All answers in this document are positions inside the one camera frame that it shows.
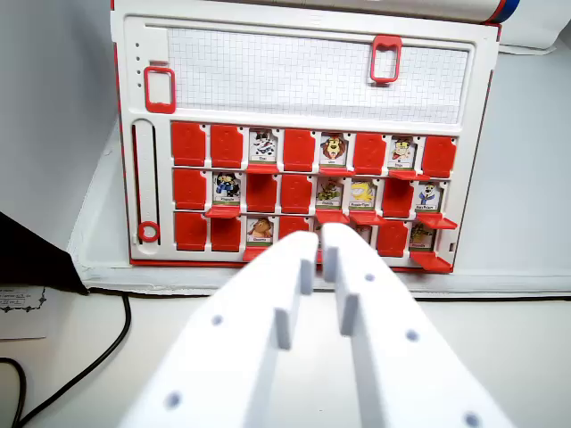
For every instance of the red flap with question mark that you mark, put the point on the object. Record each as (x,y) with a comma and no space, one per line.
(222,212)

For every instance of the white stitched mat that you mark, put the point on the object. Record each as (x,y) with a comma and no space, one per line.
(102,214)

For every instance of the printed paper sheet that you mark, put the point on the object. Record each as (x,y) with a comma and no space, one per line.
(20,316)

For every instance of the red and white game board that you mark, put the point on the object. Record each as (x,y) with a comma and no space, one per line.
(303,89)

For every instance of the plain white sheet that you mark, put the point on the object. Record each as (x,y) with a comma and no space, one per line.
(535,27)

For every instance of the white roll with blue end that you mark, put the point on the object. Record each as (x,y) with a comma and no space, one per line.
(495,6)

